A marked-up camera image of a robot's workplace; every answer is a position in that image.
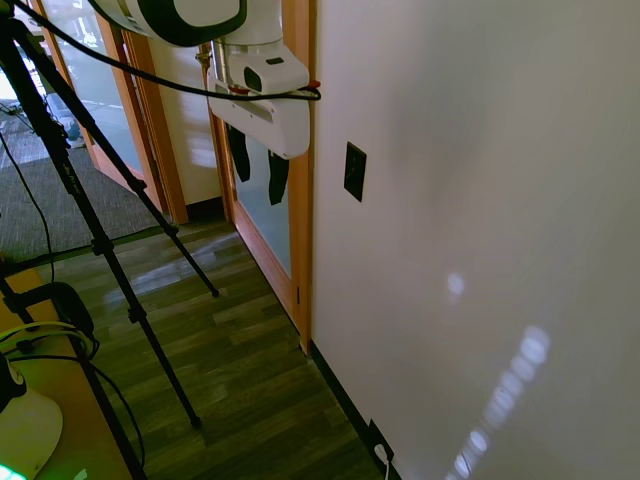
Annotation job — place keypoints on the wooden framed glass partition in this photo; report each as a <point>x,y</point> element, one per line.
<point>150,125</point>

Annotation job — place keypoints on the black table clamp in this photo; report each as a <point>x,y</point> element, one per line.
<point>70,302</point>

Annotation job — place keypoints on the black wall light switch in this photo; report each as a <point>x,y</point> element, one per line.
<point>355,171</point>

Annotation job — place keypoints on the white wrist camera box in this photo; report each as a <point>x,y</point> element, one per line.
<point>270,72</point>

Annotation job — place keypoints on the brass door fitting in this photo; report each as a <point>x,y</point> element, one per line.
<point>204,59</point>

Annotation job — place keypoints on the black wall power outlet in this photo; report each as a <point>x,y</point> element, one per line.
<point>378,435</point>

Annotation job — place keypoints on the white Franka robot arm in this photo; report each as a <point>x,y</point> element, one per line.
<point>150,15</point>

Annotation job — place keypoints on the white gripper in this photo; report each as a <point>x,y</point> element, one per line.
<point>285,125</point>

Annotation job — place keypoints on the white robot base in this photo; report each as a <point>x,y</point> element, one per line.
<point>30,430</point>

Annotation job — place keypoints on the black camera tripod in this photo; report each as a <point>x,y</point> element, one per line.
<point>65,150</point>

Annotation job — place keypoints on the black baseboard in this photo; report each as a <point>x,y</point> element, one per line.
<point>345,395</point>

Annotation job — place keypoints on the wooden glass door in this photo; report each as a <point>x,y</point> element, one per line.
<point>265,240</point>

